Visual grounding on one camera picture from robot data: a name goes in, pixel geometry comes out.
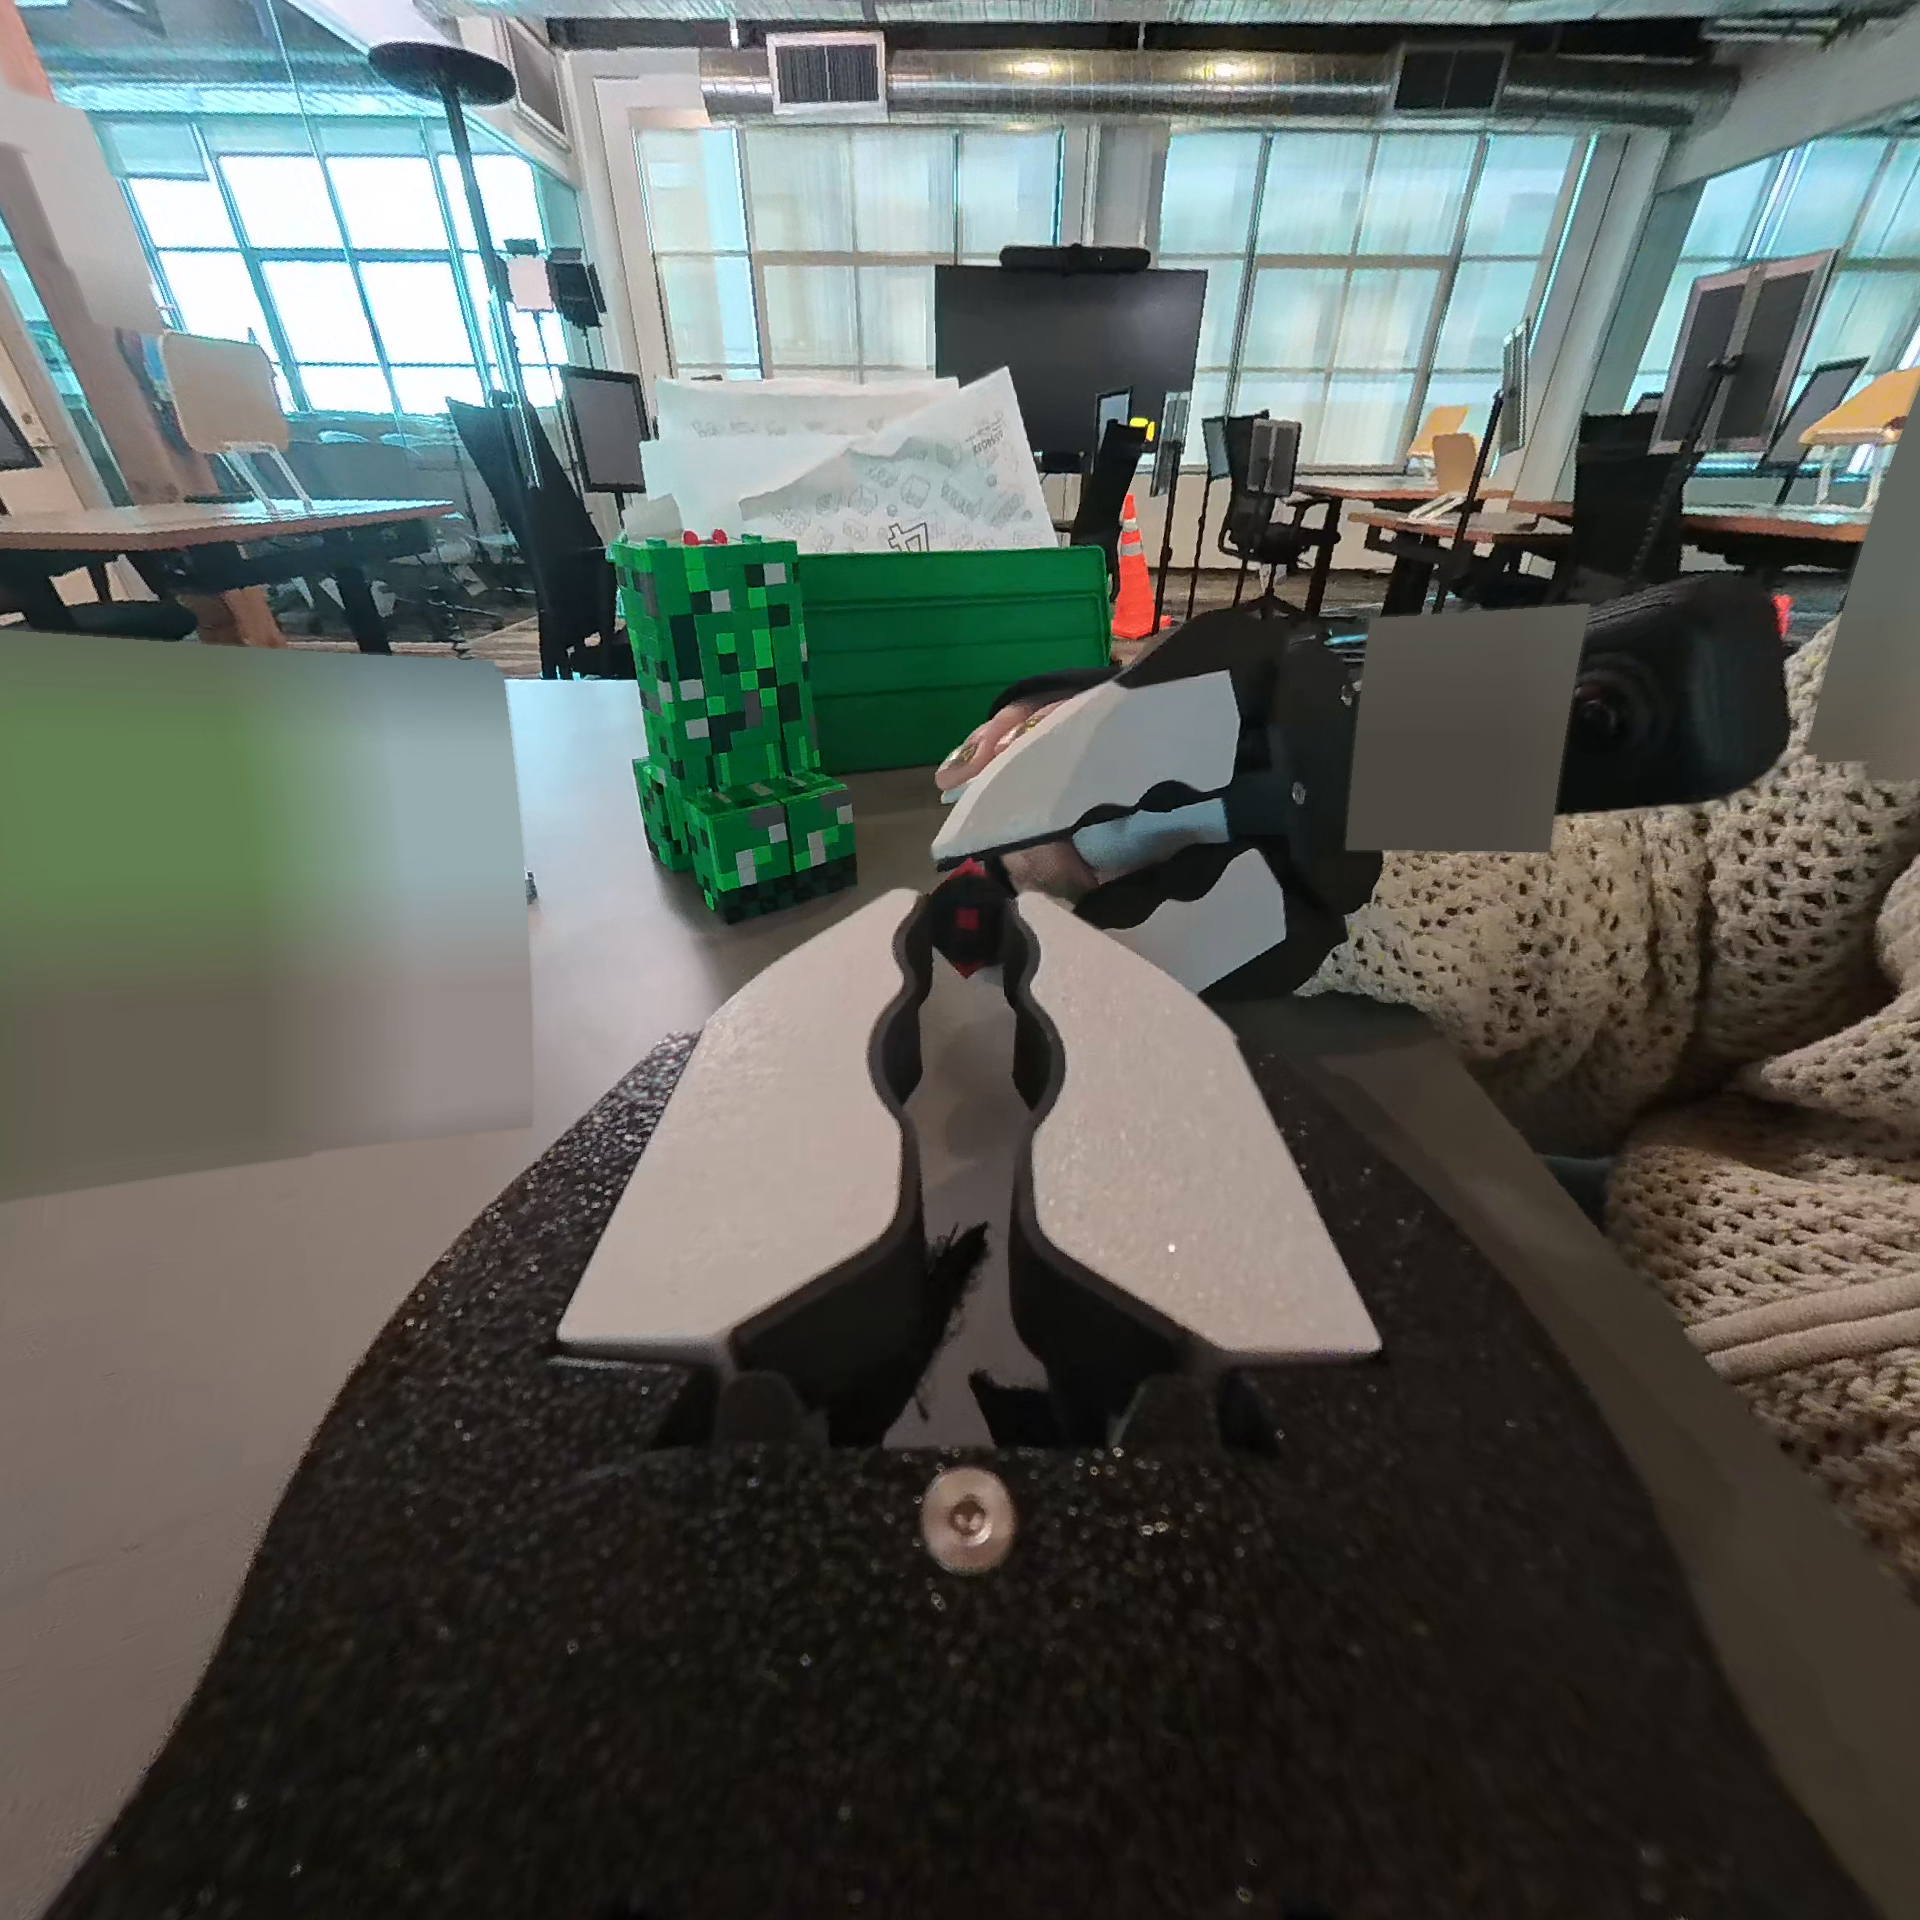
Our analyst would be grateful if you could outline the person's right forearm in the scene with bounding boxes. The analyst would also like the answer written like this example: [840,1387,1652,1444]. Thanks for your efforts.
[1296,622,1920,1115]

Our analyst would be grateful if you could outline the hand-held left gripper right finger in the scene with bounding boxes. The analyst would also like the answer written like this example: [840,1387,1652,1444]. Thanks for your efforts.
[1010,891,1383,1374]

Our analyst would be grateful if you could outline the dual black monitors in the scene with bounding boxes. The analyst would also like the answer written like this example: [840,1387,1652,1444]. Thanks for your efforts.
[1647,253,1842,451]

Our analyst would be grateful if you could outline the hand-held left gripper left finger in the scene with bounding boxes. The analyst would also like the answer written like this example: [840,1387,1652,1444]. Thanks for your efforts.
[556,884,922,1377]

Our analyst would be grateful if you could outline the green pixel lego creeper figure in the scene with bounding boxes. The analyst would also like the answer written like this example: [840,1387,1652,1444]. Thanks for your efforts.
[610,530,860,928]

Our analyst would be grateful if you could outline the black highback office chair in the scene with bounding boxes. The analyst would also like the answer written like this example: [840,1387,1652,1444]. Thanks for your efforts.
[1552,407,1705,606]

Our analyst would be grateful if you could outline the black mesh office chair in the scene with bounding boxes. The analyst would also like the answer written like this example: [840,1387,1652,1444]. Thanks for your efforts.
[442,393,632,684]

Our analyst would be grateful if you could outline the white ceiling air vent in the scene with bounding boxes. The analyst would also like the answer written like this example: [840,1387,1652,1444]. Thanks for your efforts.
[767,29,889,119]

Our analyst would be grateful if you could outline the black floor lamp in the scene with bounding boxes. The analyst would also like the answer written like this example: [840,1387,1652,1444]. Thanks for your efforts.
[370,41,539,451]

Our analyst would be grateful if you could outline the black office chair with headrest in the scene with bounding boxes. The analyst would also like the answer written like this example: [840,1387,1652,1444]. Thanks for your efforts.
[1208,413,1346,610]

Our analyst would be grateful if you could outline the large black display screen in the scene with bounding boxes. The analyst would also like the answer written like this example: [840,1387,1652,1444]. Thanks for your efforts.
[933,266,1210,462]

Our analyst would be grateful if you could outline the white printed paper bag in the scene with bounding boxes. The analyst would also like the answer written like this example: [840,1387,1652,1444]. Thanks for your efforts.
[621,365,1060,560]

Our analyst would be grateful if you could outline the tilted black monitor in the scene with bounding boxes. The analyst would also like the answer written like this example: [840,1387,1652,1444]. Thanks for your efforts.
[1756,357,1872,475]

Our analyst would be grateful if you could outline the white plastic chair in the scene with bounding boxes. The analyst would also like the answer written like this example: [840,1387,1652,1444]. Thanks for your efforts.
[161,331,312,515]

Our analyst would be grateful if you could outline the orange traffic cone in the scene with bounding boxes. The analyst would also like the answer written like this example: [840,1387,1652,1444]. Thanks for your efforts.
[1109,493,1176,636]

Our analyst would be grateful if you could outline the dark ceiling air vent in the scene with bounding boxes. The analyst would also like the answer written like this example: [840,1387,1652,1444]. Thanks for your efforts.
[1395,42,1513,114]

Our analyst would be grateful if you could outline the person's right hand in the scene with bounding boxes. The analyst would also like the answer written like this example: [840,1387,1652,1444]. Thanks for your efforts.
[933,689,1076,800]

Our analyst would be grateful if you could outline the green plastic box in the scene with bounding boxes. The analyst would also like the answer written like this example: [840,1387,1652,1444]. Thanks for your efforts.
[792,547,1117,779]

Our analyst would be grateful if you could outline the black computer monitor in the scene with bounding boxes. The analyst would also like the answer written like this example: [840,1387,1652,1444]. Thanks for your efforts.
[558,364,648,498]

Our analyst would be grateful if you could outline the cream knit sweater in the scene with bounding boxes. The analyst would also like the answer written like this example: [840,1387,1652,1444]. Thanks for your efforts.
[1604,1032,1920,1593]

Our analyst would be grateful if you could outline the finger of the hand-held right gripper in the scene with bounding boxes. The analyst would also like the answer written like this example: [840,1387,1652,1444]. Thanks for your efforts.
[1075,838,1294,1004]
[926,668,1251,870]

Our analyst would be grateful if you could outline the wooden office desk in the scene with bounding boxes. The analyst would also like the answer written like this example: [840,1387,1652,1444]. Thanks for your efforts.
[0,499,457,652]
[1294,477,1580,618]

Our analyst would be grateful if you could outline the small red black lego piece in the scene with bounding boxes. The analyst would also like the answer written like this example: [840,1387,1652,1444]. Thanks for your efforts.
[926,862,1012,988]

